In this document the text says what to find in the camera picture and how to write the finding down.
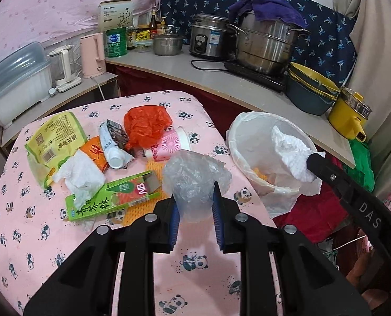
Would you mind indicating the clear plastic bag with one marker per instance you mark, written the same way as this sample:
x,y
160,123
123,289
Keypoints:
x,y
192,177

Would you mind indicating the purple cloth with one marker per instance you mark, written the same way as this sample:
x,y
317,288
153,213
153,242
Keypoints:
x,y
268,6

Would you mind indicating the yellow foam net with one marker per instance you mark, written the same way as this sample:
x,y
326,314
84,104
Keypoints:
x,y
132,214

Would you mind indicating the clear lidded plastic dish box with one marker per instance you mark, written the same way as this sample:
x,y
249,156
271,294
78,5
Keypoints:
x,y
17,85

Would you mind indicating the large white tissue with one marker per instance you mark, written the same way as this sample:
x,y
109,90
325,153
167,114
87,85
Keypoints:
x,y
291,151

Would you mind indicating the green plastic bag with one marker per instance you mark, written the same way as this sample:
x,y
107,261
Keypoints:
x,y
361,161

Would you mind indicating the pink panda tablecloth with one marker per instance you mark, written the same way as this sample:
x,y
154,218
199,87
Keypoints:
x,y
34,237

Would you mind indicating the blue printed cloth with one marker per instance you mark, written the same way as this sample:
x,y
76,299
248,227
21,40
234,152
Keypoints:
x,y
188,3

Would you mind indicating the small steel pot with lid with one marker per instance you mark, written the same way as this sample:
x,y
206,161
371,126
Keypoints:
x,y
167,46

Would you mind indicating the clear plastic food container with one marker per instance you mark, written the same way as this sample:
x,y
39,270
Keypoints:
x,y
144,46

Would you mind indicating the white glass kettle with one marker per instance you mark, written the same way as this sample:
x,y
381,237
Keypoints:
x,y
65,65

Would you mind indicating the small white tissue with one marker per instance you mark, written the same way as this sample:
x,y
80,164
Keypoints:
x,y
81,177

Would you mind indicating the steel rice cooker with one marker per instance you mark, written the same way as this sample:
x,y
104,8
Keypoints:
x,y
208,39

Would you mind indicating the green tin can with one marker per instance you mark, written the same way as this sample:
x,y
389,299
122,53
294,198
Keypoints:
x,y
116,44

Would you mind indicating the white squeeze tube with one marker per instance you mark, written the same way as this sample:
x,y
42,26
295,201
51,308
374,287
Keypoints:
x,y
111,153

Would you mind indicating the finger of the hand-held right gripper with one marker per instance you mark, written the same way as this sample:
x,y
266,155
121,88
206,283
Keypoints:
x,y
324,168

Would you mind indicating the pink dotted sheet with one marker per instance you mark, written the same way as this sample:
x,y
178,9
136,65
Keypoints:
x,y
50,6

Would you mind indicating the white bin with plastic liner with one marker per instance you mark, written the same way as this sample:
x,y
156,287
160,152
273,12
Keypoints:
x,y
254,144

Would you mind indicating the pink electric kettle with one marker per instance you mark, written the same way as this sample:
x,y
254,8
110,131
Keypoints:
x,y
93,56

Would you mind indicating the red plastic bag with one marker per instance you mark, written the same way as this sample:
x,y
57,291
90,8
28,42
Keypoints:
x,y
146,125

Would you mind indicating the pink paper cup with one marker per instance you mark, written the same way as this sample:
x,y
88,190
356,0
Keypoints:
x,y
172,143

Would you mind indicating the dark sauce bottle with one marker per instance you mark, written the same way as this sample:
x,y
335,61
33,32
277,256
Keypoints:
x,y
153,23

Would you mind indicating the dark glass jar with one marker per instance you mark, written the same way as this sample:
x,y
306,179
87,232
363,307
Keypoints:
x,y
131,39

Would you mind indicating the large steel steamer pot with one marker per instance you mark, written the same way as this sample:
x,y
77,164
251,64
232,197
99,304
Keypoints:
x,y
264,46

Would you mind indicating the yellow label jar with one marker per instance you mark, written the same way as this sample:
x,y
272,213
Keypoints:
x,y
143,33

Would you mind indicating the brown pump bottle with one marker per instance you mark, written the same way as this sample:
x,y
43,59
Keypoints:
x,y
163,26

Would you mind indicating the yellow-green snack bag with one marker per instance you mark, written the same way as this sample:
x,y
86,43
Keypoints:
x,y
55,138

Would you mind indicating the beige curtain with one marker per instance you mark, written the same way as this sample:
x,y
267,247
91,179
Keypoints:
x,y
380,56

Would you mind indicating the small dark packet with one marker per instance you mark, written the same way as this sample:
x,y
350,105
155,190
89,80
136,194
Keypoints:
x,y
118,131

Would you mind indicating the white green cardboard box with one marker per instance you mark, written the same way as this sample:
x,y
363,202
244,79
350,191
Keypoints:
x,y
114,14

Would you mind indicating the black induction cooktop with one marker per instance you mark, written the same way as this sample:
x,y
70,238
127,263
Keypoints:
x,y
264,79

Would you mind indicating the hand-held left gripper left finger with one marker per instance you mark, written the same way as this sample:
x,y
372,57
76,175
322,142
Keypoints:
x,y
173,227

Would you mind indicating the yellow electric pot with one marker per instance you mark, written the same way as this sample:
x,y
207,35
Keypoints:
x,y
343,118

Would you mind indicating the blue basin yellow inside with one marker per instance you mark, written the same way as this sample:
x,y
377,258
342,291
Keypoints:
x,y
327,94
314,75
304,100

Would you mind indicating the orange wrapper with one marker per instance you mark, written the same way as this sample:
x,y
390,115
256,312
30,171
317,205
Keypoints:
x,y
95,153

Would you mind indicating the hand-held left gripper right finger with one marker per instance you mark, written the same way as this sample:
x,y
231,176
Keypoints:
x,y
216,217

